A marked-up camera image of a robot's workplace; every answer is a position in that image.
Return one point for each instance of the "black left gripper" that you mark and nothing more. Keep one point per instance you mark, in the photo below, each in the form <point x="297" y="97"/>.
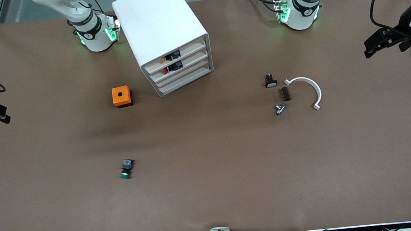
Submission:
<point x="404" y="22"/>

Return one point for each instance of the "green push button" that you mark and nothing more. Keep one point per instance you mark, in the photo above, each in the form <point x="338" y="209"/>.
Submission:
<point x="126" y="166"/>

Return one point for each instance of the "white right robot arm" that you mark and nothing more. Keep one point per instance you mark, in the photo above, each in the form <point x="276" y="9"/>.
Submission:
<point x="94" y="37"/>

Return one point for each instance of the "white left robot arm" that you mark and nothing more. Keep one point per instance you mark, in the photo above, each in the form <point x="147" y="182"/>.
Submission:
<point x="303" y="12"/>

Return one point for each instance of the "black white-faced push button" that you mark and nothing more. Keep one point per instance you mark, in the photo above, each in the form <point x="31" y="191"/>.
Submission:
<point x="271" y="82"/>

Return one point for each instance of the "white drawer with red button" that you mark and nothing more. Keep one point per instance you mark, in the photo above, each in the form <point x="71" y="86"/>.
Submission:
<point x="194" y="59"/>

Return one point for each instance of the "white drawer with orange button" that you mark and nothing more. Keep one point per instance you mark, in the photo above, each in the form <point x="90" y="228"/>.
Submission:
<point x="193" y="49"/>

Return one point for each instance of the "white drawer cabinet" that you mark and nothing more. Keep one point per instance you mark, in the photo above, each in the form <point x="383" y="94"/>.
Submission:
<point x="154" y="18"/>

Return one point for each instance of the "red-headed push button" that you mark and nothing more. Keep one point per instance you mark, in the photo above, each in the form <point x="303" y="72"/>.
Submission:
<point x="175" y="66"/>

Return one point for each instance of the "orange-headed push button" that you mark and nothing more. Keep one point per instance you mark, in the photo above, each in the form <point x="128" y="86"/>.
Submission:
<point x="172" y="55"/>

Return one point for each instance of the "white curved plastic arc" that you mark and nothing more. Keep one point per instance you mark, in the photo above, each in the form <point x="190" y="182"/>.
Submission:
<point x="303" y="79"/>

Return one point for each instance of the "brown terminal block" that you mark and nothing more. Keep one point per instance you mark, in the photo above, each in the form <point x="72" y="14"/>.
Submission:
<point x="286" y="94"/>

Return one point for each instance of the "silver key switch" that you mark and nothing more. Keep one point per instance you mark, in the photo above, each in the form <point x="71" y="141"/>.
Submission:
<point x="280" y="109"/>

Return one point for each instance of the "orange button enclosure box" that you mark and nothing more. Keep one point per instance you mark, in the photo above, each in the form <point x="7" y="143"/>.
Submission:
<point x="120" y="95"/>

